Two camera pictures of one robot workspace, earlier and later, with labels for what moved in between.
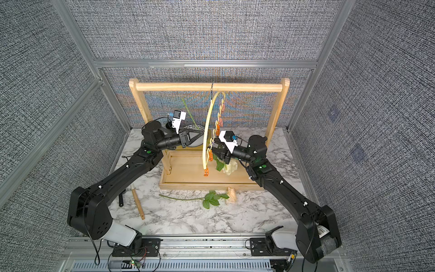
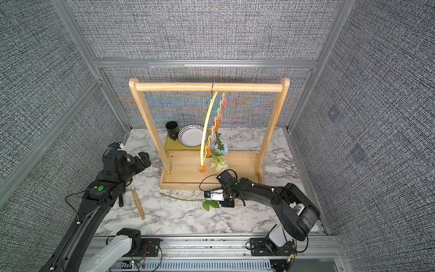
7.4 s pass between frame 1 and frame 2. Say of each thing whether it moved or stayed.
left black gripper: moved
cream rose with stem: moved
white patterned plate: stayed
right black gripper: moved
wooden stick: stayed
